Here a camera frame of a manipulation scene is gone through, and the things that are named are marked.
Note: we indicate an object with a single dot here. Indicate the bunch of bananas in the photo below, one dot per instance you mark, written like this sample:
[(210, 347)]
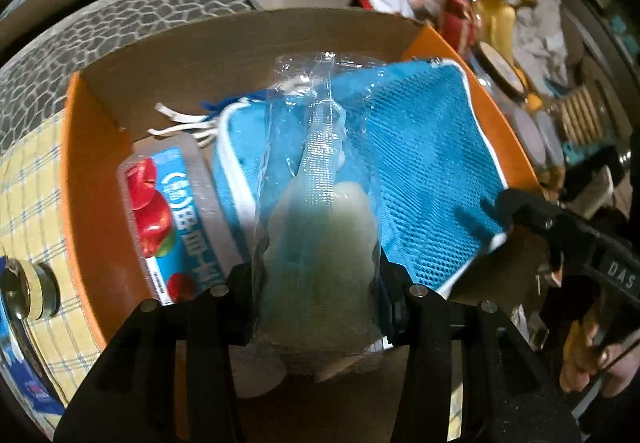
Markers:
[(500, 18)]

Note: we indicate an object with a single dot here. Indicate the blue mesh bag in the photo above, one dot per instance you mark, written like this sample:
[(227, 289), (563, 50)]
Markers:
[(425, 148)]

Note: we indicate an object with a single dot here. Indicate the glass jar brown lid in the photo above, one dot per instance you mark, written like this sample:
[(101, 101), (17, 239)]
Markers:
[(500, 68)]

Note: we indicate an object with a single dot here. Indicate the clear packet with white item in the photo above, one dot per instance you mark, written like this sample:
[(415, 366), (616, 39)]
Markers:
[(320, 233)]

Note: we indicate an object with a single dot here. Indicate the orange fruit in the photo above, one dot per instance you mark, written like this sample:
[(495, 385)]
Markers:
[(533, 101)]

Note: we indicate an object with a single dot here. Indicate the orange cardboard box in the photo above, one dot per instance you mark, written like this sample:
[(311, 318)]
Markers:
[(200, 58)]

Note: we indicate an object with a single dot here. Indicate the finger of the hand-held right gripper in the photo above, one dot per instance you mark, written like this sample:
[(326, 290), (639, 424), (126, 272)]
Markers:
[(520, 210)]

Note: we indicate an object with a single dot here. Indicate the white crumpled cloth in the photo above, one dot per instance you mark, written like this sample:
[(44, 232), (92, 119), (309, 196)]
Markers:
[(542, 33)]

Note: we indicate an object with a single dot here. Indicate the yellow checked tablecloth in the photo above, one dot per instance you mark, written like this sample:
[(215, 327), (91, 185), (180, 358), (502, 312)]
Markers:
[(45, 203)]

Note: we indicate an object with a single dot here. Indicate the blue wet wipes packet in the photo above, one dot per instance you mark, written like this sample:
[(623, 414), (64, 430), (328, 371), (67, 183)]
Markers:
[(22, 373)]

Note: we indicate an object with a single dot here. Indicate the small glass jar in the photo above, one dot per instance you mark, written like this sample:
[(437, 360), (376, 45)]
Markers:
[(32, 288)]

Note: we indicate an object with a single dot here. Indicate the blue labelled plastic packet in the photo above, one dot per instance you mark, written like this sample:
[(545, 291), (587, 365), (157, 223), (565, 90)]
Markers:
[(170, 203)]

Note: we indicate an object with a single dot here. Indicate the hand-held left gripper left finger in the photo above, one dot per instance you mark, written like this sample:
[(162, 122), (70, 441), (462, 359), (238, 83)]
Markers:
[(215, 323)]

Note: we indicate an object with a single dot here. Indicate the round container grey lid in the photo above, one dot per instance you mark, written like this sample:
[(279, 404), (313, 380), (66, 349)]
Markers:
[(530, 138), (554, 135)]

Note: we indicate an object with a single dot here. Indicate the person's right hand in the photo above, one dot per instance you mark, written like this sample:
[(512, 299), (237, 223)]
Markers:
[(585, 363)]

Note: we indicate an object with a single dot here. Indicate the grey stone pattern mat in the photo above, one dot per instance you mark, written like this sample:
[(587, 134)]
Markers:
[(125, 13)]

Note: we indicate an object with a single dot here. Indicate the red and gold package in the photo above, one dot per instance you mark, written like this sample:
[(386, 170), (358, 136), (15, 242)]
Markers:
[(460, 3)]

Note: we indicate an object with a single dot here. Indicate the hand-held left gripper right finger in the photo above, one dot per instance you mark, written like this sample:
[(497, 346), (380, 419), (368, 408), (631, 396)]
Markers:
[(425, 323)]

